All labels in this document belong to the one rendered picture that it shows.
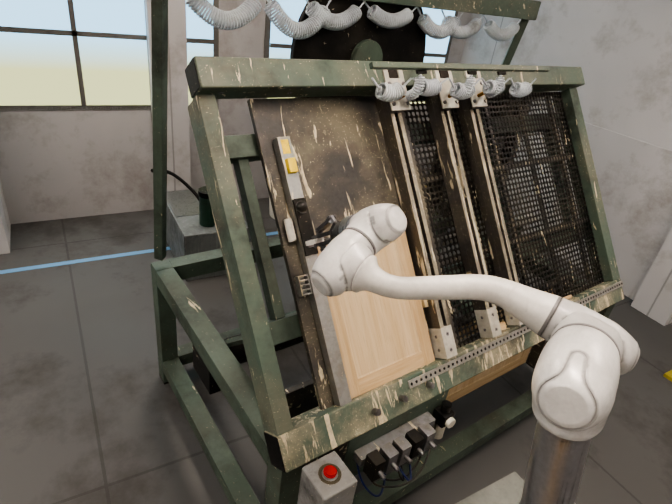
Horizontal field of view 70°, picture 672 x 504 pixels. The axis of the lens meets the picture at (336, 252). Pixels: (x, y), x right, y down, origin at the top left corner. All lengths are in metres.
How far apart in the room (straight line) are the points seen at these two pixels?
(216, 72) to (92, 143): 3.18
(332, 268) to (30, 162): 3.88
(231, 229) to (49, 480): 1.67
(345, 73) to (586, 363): 1.31
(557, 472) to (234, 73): 1.38
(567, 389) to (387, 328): 1.02
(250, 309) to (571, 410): 0.96
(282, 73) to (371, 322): 0.93
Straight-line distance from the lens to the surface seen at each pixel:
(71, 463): 2.82
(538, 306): 1.14
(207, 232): 3.74
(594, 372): 0.97
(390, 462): 1.83
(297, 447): 1.66
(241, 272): 1.53
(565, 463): 1.11
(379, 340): 1.83
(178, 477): 2.66
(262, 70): 1.69
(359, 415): 1.77
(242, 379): 1.95
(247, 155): 1.71
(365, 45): 2.44
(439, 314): 1.96
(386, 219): 1.18
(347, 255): 1.13
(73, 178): 4.82
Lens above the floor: 2.17
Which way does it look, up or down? 30 degrees down
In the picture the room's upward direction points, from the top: 8 degrees clockwise
